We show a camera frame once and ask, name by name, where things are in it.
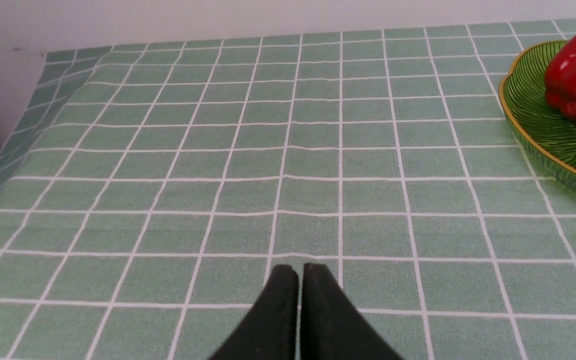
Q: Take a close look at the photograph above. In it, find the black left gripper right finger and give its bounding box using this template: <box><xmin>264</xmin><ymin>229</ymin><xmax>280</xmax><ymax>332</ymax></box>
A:
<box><xmin>300</xmin><ymin>263</ymin><xmax>402</xmax><ymax>360</ymax></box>

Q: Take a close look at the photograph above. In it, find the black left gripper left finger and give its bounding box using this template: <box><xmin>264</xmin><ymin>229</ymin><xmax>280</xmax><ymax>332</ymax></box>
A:
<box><xmin>210</xmin><ymin>264</ymin><xmax>299</xmax><ymax>360</ymax></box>

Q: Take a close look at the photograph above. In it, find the green checkered tablecloth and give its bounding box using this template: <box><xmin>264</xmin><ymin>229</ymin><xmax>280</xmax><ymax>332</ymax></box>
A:
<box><xmin>0</xmin><ymin>19</ymin><xmax>576</xmax><ymax>360</ymax></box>

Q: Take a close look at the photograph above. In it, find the green gold-rimmed plate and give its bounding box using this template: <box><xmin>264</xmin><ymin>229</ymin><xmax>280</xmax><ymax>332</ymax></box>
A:
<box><xmin>498</xmin><ymin>40</ymin><xmax>576</xmax><ymax>194</ymax></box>

